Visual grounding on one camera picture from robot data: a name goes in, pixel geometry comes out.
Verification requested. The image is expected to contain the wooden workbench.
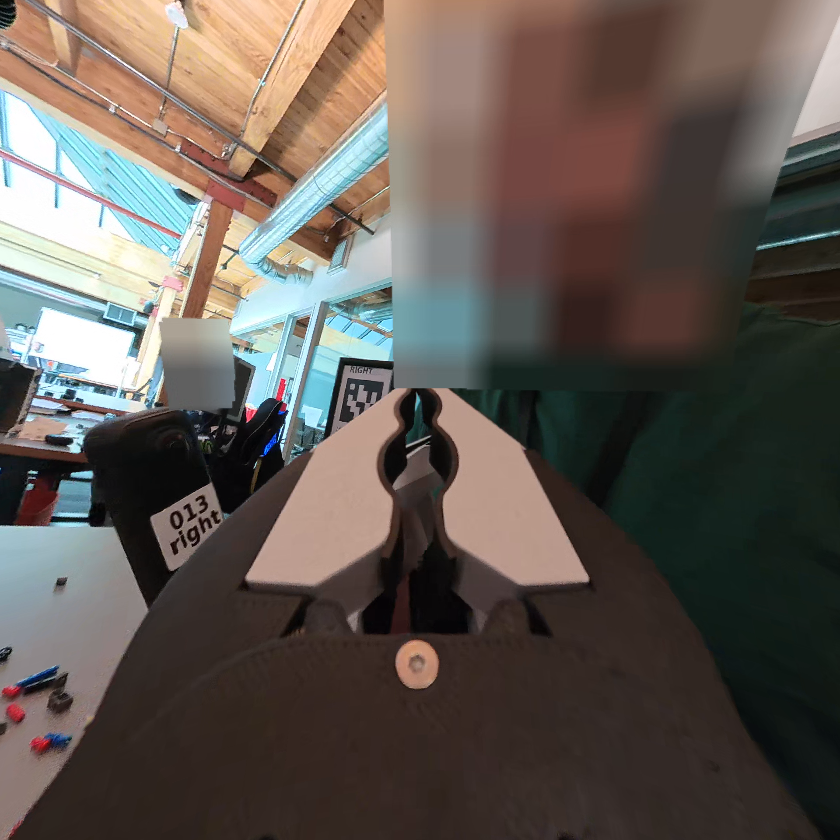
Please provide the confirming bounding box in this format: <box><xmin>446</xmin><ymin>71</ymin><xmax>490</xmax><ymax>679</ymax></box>
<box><xmin>0</xmin><ymin>407</ymin><xmax>132</xmax><ymax>463</ymax></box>

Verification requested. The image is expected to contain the silver air duct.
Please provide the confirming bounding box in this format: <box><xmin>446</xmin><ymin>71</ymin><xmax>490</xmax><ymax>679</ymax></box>
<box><xmin>238</xmin><ymin>105</ymin><xmax>389</xmax><ymax>284</ymax></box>

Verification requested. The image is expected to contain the group of small lego pins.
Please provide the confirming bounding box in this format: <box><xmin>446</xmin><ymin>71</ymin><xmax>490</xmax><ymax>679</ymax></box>
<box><xmin>0</xmin><ymin>646</ymin><xmax>74</xmax><ymax>753</ymax></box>

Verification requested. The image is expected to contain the person's green shirt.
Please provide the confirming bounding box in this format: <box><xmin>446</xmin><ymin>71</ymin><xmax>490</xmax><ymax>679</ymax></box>
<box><xmin>407</xmin><ymin>308</ymin><xmax>840</xmax><ymax>840</ymax></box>

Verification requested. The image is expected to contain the glass partition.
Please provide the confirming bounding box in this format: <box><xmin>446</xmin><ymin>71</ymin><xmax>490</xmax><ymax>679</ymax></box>
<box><xmin>266</xmin><ymin>279</ymin><xmax>395</xmax><ymax>447</ymax></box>

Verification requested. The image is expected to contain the white board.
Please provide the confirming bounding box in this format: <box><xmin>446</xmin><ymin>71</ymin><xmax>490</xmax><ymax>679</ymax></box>
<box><xmin>29</xmin><ymin>308</ymin><xmax>137</xmax><ymax>389</ymax></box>

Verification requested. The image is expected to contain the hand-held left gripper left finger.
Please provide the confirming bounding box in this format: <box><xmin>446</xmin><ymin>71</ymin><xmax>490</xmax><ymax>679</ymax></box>
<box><xmin>244</xmin><ymin>387</ymin><xmax>417</xmax><ymax>618</ymax></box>

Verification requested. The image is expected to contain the red ceiling pipe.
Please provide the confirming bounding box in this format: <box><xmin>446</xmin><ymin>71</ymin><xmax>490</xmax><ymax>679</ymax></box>
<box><xmin>0</xmin><ymin>147</ymin><xmax>181</xmax><ymax>238</ymax></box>

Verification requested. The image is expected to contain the dark computer monitor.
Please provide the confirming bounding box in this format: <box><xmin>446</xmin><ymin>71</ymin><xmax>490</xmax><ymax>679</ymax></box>
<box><xmin>226</xmin><ymin>357</ymin><xmax>257</xmax><ymax>421</ymax></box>

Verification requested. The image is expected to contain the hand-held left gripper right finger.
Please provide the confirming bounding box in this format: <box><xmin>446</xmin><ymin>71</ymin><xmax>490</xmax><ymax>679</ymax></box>
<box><xmin>428</xmin><ymin>387</ymin><xmax>592</xmax><ymax>618</ymax></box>

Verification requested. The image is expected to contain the black bag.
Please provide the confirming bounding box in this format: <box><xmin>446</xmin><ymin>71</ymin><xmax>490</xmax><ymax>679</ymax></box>
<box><xmin>210</xmin><ymin>397</ymin><xmax>287</xmax><ymax>513</ymax></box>

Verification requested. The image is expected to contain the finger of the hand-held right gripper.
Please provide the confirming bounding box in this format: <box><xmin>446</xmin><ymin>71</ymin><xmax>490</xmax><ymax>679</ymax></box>
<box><xmin>392</xmin><ymin>453</ymin><xmax>439</xmax><ymax>526</ymax></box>

